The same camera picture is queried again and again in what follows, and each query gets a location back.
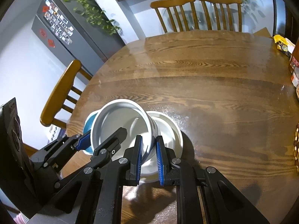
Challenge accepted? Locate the blue square plate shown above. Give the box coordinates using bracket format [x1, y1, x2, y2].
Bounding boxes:
[83, 111, 100, 156]

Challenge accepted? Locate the white ribbed bowl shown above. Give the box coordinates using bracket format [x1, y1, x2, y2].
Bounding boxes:
[140, 111, 184, 183]

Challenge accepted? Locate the tall white bowl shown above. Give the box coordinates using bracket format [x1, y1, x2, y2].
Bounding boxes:
[91, 99, 160, 163]

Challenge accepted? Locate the near wooden chair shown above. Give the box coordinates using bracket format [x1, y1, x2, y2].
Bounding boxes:
[40, 59, 92, 130]

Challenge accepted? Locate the wooden chair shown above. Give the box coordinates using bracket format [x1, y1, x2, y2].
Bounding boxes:
[199, 0, 243, 32]
[40, 59, 92, 130]
[150, 0, 199, 33]

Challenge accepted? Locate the grey refrigerator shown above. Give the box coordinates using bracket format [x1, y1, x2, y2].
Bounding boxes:
[31, 0, 125, 76]

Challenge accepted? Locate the wooden bead trivet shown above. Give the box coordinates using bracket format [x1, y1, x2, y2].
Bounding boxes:
[293, 124, 299, 172]

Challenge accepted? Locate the hanging green plant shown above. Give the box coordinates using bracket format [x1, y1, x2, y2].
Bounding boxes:
[62, 0, 121, 35]

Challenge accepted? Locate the far left wooden chair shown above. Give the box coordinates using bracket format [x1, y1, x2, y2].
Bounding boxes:
[150, 0, 199, 33]

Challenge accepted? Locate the brown sauce jar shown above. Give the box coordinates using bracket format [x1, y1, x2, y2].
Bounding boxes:
[291, 67, 299, 88]

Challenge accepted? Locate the yellow snack bag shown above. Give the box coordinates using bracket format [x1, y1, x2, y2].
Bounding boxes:
[273, 34, 295, 57]

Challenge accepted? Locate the far right wooden chair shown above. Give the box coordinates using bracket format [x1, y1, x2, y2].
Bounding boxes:
[199, 0, 243, 32]

